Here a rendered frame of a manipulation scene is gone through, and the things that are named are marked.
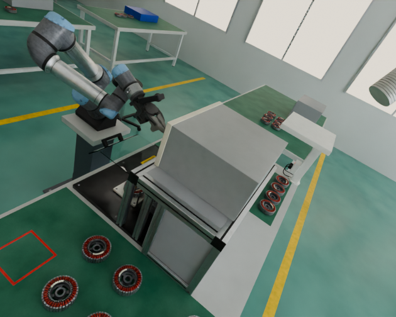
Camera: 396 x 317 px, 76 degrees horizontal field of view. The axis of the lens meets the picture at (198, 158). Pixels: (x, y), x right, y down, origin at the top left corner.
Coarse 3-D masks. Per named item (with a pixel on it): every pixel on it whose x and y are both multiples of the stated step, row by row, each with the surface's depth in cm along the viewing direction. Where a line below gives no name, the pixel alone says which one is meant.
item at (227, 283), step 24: (48, 192) 120; (288, 192) 190; (0, 216) 104; (240, 240) 138; (264, 240) 144; (216, 264) 121; (240, 264) 126; (216, 288) 112; (240, 288) 116; (216, 312) 104; (240, 312) 107
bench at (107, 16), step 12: (84, 12) 408; (96, 12) 402; (108, 12) 429; (120, 12) 459; (108, 24) 383; (120, 24) 396; (132, 24) 422; (144, 24) 451; (156, 24) 484; (168, 24) 525; (180, 36) 528; (108, 60) 414; (132, 60) 448; (144, 60) 472; (156, 60) 501
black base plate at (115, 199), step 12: (108, 168) 143; (120, 168) 146; (84, 180) 130; (96, 180) 133; (108, 180) 136; (120, 180) 139; (84, 192) 124; (96, 192) 127; (108, 192) 129; (96, 204) 121; (108, 204) 124; (120, 204) 126; (108, 216) 119; (132, 216) 123; (120, 228) 118; (132, 228) 118; (144, 228) 120
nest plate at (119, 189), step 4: (120, 184) 135; (116, 188) 132; (120, 188) 133; (116, 192) 131; (120, 192) 130; (140, 196) 133; (144, 196) 134; (132, 200) 129; (136, 200) 130; (140, 200) 131; (132, 204) 128
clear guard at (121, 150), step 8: (136, 136) 124; (112, 144) 115; (120, 144) 115; (128, 144) 117; (136, 144) 119; (144, 144) 121; (152, 144) 123; (104, 152) 107; (112, 152) 109; (120, 152) 111; (128, 152) 112; (136, 152) 114; (144, 152) 116; (152, 152) 118; (112, 160) 105; (120, 160) 106; (128, 160) 108; (136, 160) 110; (128, 168) 105
